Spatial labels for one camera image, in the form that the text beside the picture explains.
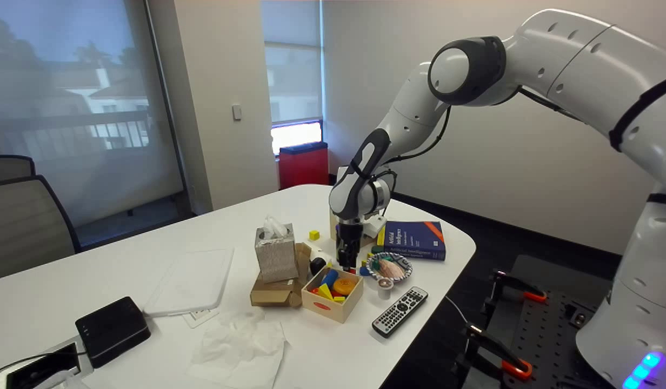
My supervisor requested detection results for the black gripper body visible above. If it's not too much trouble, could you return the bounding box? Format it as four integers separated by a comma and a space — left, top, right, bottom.
332, 217, 369, 255

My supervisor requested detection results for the patterned plate with toys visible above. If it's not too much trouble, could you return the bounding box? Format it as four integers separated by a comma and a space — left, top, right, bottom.
359, 252, 416, 293

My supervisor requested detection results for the wooden tray of coloured blocks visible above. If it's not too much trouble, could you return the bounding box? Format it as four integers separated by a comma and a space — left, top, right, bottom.
300, 266, 365, 324

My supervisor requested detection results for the blue textbook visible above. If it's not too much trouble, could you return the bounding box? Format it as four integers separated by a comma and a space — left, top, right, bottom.
383, 219, 448, 265

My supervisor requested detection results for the black remote control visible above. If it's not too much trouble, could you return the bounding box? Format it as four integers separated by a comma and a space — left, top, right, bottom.
369, 285, 430, 339

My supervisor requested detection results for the flat cardboard box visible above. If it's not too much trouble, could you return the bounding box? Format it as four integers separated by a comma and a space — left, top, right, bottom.
248, 242, 315, 312

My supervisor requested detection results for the red bin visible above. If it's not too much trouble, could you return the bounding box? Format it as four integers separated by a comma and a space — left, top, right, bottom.
277, 141, 331, 191

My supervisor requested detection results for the crumpled white tissue paper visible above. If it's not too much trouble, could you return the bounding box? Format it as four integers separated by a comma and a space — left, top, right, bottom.
188, 309, 289, 389

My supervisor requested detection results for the white paper sheet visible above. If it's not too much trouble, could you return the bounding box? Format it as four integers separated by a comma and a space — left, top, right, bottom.
140, 246, 235, 320

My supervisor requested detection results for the black square device box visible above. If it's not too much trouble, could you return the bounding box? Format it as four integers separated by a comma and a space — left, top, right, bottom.
74, 294, 154, 370

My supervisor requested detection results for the grey mesh office chair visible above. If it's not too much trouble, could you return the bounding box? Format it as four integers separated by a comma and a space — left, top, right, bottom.
0, 154, 36, 188
0, 174, 83, 283

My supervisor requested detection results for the black clamp with orange handle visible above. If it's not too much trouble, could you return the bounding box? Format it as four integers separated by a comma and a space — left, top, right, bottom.
482, 269, 551, 320
455, 322, 537, 385

